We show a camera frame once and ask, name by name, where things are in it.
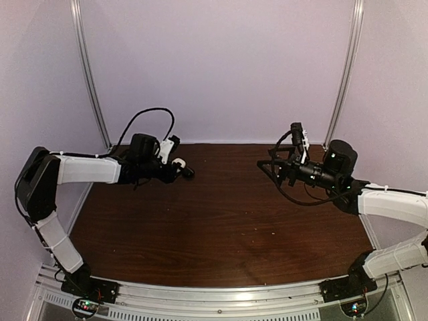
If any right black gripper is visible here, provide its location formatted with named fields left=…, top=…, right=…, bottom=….
left=257, top=145, right=340, bottom=191

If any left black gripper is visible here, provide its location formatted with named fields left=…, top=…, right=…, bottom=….
left=139, top=157, right=183, bottom=183

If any white earbud charging case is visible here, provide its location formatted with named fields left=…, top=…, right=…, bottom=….
left=172, top=158, right=187, bottom=169

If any black earbud charging case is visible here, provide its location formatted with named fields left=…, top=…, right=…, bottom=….
left=181, top=167, right=195, bottom=179

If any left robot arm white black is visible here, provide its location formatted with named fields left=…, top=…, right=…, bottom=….
left=14, top=134, right=194, bottom=297

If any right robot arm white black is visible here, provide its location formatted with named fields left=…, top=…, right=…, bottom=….
left=257, top=140, right=427, bottom=296

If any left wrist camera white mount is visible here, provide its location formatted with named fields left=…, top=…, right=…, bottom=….
left=157, top=135, right=181, bottom=165

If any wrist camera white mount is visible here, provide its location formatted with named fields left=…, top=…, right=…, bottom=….
left=290, top=122, right=310, bottom=165
left=157, top=135, right=181, bottom=165

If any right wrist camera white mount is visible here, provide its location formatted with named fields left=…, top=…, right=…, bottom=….
left=290, top=122, right=310, bottom=165

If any right black camera cable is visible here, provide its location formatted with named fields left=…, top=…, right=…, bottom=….
left=269, top=132, right=355, bottom=205

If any black camera cable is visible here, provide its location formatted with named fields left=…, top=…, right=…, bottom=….
left=106, top=108, right=176, bottom=158
left=269, top=132, right=355, bottom=205

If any left black camera cable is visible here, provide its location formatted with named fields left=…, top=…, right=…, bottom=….
left=106, top=108, right=176, bottom=158

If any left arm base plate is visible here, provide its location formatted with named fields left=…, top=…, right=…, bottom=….
left=61, top=276, right=119, bottom=304

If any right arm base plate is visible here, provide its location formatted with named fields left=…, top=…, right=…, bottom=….
left=319, top=275, right=377, bottom=303

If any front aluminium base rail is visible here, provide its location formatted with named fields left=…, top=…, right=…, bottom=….
left=33, top=260, right=405, bottom=321

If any right aluminium frame post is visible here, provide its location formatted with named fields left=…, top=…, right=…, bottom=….
left=323, top=0, right=364, bottom=150

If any aluminium frame post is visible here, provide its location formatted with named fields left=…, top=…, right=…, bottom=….
left=323, top=0, right=364, bottom=150
left=70, top=0, right=112, bottom=150

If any left aluminium frame post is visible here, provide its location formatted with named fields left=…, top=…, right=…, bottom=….
left=70, top=0, right=112, bottom=150

